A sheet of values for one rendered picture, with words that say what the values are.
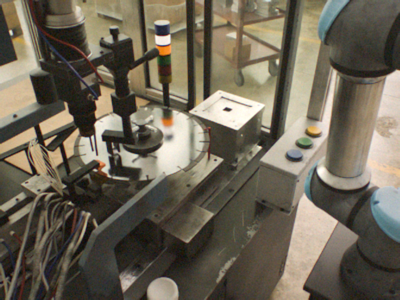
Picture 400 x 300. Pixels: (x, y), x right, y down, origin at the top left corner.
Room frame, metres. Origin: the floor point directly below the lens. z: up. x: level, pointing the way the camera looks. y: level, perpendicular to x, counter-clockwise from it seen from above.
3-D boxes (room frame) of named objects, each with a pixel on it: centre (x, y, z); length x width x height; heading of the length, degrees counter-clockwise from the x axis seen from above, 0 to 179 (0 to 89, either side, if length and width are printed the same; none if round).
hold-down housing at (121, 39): (0.76, 0.17, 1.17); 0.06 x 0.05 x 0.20; 136
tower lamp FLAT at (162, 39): (1.13, 0.11, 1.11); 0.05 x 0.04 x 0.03; 55
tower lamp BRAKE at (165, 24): (1.13, 0.11, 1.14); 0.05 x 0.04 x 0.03; 55
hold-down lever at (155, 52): (0.77, 0.13, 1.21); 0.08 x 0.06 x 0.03; 145
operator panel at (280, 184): (0.89, -0.28, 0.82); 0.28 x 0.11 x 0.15; 145
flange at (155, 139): (0.83, 0.15, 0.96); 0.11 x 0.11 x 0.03
